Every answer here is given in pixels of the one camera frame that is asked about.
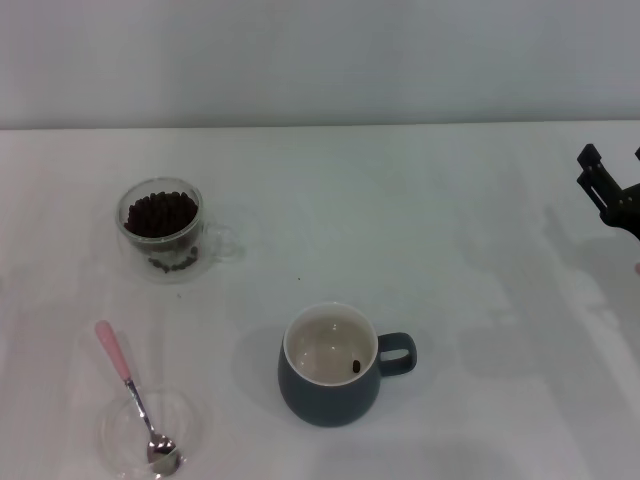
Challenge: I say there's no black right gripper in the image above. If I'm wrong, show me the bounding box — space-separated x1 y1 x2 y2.
576 143 640 232

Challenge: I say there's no pink-handled metal spoon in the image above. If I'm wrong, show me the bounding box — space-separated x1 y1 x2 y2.
94 319 181 476

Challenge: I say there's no dark coffee beans pile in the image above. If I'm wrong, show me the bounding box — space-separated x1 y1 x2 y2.
123 190 201 274

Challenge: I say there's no dark blue ceramic mug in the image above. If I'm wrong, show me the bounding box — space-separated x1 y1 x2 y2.
277 301 418 428

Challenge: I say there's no clear glass saucer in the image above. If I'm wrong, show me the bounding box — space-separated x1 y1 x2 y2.
97 384 207 479

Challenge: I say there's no double-wall glass cup with handle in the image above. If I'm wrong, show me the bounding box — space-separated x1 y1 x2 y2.
114 177 242 286

